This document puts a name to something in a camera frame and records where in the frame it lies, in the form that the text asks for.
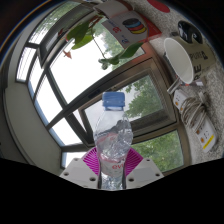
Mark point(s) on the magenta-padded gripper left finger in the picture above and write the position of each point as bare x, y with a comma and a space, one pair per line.
78, 173

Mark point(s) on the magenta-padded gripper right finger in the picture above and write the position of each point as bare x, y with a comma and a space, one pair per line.
145, 173

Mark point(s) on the grey-framed bay window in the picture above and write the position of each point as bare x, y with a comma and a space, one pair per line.
56, 83

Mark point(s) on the clear blue-capped water bottle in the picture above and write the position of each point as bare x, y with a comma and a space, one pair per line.
112, 140

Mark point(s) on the potted plant in white pot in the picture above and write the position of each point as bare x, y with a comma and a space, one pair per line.
80, 31

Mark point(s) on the red and white filament box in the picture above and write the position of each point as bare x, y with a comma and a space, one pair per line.
131, 28

